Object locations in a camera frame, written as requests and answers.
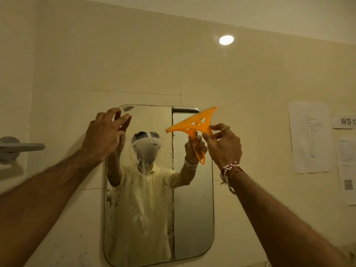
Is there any person's left forearm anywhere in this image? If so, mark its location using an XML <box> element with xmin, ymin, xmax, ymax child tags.
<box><xmin>0</xmin><ymin>148</ymin><xmax>103</xmax><ymax>267</ymax></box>

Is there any metal towel bar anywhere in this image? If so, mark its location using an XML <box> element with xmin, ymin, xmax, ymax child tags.
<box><xmin>0</xmin><ymin>136</ymin><xmax>46</xmax><ymax>164</ymax></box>

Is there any person's left hand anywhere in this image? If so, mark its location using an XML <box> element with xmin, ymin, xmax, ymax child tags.
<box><xmin>80</xmin><ymin>108</ymin><xmax>133</xmax><ymax>162</ymax></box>

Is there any white paper label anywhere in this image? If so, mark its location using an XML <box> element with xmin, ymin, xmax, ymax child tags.
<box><xmin>331</xmin><ymin>113</ymin><xmax>356</xmax><ymax>129</ymax></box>

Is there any rounded wall mirror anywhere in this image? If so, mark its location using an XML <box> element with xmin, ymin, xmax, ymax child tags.
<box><xmin>103</xmin><ymin>105</ymin><xmax>215</xmax><ymax>267</ymax></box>

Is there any person's right forearm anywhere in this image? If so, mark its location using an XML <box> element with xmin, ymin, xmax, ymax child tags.
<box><xmin>229</xmin><ymin>171</ymin><xmax>354</xmax><ymax>267</ymax></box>

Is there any printed paper sheet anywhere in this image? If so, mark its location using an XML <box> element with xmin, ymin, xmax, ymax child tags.
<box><xmin>336</xmin><ymin>139</ymin><xmax>356</xmax><ymax>205</ymax></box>

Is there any orange plastic squeegee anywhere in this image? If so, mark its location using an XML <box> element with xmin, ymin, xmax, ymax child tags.
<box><xmin>165</xmin><ymin>106</ymin><xmax>218</xmax><ymax>142</ymax></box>

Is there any paper with figure drawing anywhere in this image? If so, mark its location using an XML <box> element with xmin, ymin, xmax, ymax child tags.
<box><xmin>288</xmin><ymin>101</ymin><xmax>334</xmax><ymax>175</ymax></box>

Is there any person's right hand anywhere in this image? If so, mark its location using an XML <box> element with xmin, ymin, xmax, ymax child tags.
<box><xmin>202</xmin><ymin>123</ymin><xmax>243</xmax><ymax>171</ymax></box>

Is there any red and white beaded bracelet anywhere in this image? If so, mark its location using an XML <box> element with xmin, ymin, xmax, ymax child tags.
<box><xmin>220</xmin><ymin>161</ymin><xmax>246</xmax><ymax>195</ymax></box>

